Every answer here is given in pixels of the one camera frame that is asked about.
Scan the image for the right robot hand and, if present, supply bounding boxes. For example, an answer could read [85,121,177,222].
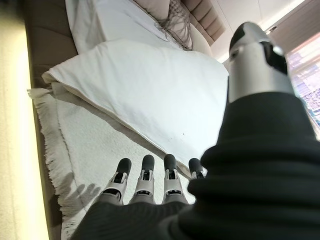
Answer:
[69,21,320,240]

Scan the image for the white duvet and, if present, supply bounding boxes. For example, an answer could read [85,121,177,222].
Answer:
[41,39,230,176]

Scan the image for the sheer window curtain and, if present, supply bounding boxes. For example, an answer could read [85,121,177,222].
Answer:
[284,24,320,141]

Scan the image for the beige pillow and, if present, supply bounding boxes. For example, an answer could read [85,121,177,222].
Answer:
[131,0,175,21]
[186,23,213,55]

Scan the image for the cream fringed throw blanket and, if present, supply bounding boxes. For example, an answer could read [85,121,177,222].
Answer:
[26,83,208,240]

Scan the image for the brown tufted headboard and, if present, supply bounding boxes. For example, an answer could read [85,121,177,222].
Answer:
[179,0,229,47]

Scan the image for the macrame fringed cushion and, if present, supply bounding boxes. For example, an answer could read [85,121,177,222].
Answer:
[149,0,195,51]

